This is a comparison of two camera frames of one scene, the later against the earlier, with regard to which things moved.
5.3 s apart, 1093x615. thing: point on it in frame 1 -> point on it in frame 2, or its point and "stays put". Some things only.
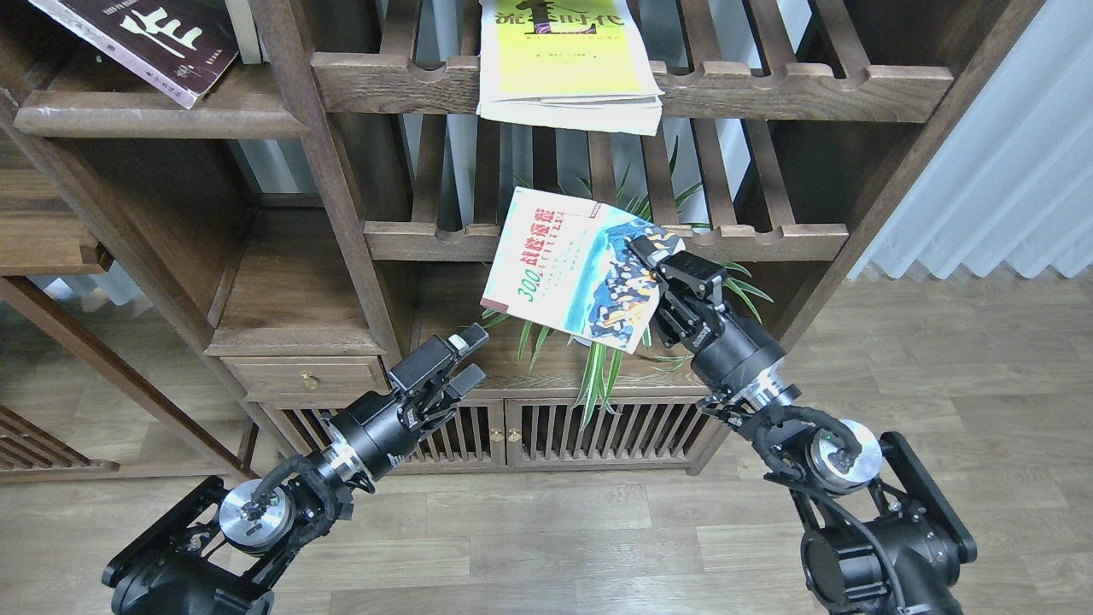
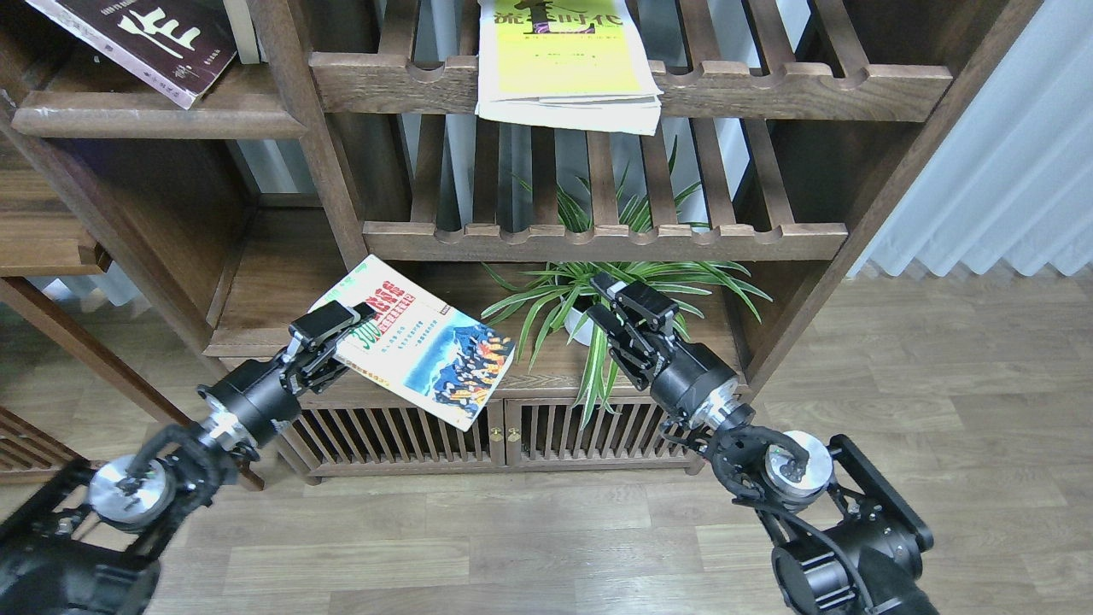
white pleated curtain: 1011,179 stays put
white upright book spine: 243,23 stays put
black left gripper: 378,427 -> 249,401
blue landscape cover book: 565,266 -> 419,345
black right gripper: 727,350 -> 692,383
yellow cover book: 570,63 stays put
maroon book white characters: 176,49 stays put
